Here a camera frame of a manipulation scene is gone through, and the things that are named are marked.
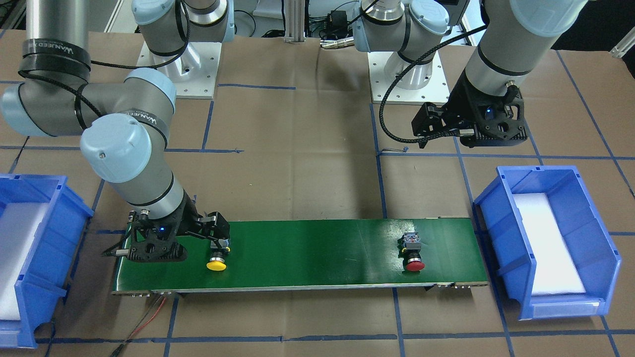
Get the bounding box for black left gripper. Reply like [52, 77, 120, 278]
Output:
[411, 73, 527, 148]

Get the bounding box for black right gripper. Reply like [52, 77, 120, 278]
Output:
[102, 194, 231, 262]

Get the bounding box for yellow mushroom push button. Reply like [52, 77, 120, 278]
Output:
[206, 249, 228, 272]

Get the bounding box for red mushroom push button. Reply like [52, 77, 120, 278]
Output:
[398, 232, 426, 273]

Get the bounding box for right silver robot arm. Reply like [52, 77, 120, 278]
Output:
[1, 0, 231, 271]

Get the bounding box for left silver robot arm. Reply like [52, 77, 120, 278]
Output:
[352, 0, 586, 148]

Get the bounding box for green conveyor belt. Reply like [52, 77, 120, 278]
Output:
[113, 218, 489, 295]

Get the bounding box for blue storage bin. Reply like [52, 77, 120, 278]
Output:
[475, 166, 622, 320]
[0, 174, 94, 348]

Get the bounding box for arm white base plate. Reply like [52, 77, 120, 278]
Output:
[158, 42, 222, 100]
[368, 52, 450, 105]

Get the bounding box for black braided cable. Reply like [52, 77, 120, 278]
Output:
[379, 22, 489, 149]

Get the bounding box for red and black wires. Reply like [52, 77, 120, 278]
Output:
[108, 293, 172, 357]

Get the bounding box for aluminium frame post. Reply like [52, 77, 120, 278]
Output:
[282, 0, 309, 43]

